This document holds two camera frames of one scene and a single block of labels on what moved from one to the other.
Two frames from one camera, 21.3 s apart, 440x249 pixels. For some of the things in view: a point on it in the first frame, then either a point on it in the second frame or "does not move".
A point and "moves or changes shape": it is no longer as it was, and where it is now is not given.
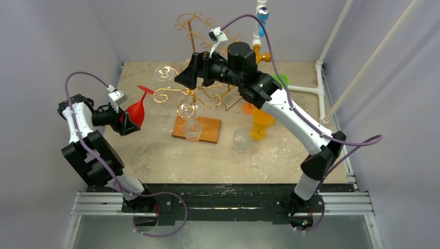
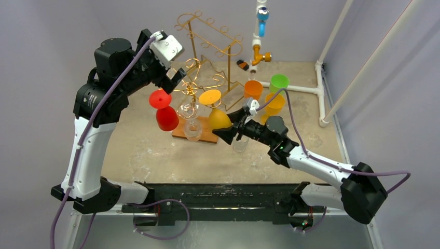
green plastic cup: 284,78 does not move
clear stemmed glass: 189,111 does not move
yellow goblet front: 261,121 moves or changes shape
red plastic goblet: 136,111 → 167,116
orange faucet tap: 266,57 does not move
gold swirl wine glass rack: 210,127 does not move
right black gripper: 198,68 → 238,122
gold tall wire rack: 204,29 does not move
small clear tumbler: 241,140 does not move
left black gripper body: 105,117 → 156,73
